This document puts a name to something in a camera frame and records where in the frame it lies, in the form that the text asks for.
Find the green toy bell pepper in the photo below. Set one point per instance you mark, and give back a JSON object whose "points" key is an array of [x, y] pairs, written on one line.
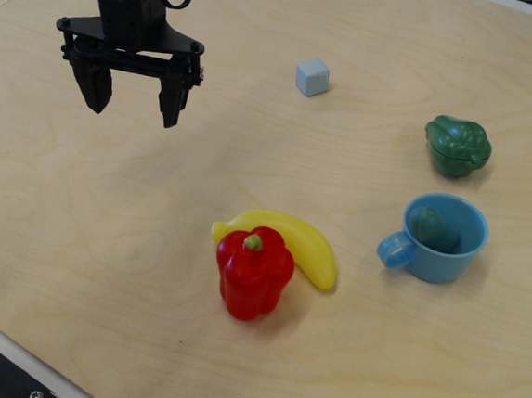
{"points": [[457, 147]]}

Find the black metal corner bracket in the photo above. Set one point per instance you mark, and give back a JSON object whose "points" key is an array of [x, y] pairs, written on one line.
{"points": [[31, 378]]}

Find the blue plastic cup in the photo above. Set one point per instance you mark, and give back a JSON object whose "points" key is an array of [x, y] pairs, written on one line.
{"points": [[401, 249]]}

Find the green toy cucumber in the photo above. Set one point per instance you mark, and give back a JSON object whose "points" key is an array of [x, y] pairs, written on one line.
{"points": [[431, 229]]}

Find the red toy bell pepper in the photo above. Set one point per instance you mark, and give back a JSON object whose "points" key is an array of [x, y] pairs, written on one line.
{"points": [[254, 267]]}

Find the light blue cube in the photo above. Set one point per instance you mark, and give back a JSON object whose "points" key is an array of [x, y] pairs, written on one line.
{"points": [[312, 77]]}

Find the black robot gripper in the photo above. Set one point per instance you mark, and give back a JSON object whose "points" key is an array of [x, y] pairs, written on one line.
{"points": [[133, 36]]}

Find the yellow toy banana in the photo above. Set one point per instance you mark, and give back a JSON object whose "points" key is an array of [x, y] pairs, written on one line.
{"points": [[310, 250]]}

